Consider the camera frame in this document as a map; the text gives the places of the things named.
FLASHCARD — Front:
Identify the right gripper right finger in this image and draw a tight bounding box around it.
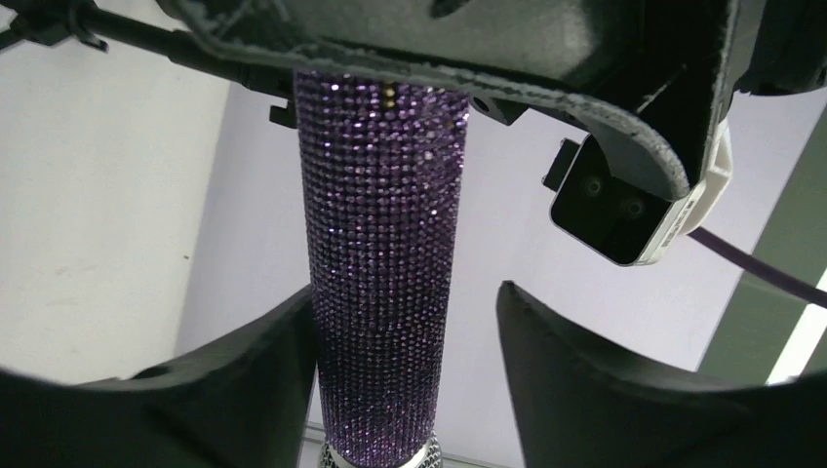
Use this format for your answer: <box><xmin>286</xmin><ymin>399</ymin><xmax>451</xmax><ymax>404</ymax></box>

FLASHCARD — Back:
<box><xmin>496</xmin><ymin>281</ymin><xmax>826</xmax><ymax>467</ymax></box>

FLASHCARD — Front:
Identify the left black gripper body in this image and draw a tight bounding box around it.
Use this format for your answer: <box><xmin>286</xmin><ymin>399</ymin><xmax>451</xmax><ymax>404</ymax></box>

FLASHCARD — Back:
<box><xmin>736</xmin><ymin>0</ymin><xmax>826</xmax><ymax>97</ymax></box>

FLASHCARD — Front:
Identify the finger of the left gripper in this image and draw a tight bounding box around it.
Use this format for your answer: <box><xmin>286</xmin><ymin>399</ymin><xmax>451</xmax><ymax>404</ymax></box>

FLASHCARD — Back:
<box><xmin>163</xmin><ymin>1</ymin><xmax>739</xmax><ymax>200</ymax></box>

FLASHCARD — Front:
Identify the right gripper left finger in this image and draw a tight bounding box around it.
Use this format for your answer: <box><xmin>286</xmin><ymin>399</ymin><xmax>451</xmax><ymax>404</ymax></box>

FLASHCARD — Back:
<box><xmin>1</xmin><ymin>289</ymin><xmax>317</xmax><ymax>467</ymax></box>

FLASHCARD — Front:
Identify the purple glitter microphone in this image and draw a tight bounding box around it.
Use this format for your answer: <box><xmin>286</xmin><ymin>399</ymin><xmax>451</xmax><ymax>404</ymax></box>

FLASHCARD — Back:
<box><xmin>294</xmin><ymin>70</ymin><xmax>469</xmax><ymax>467</ymax></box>

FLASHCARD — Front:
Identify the tripod shock mount stand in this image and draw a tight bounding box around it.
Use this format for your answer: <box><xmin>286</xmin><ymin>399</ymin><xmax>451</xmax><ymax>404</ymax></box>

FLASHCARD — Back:
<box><xmin>1</xmin><ymin>1</ymin><xmax>296</xmax><ymax>129</ymax></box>

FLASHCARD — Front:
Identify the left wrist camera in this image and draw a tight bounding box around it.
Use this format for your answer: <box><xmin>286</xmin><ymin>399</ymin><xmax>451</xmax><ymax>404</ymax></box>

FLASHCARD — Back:
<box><xmin>542</xmin><ymin>118</ymin><xmax>733</xmax><ymax>266</ymax></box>

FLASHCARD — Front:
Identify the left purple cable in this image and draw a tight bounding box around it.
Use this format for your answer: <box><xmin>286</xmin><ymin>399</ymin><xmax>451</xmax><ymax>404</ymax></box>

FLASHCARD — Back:
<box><xmin>688</xmin><ymin>227</ymin><xmax>827</xmax><ymax>310</ymax></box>

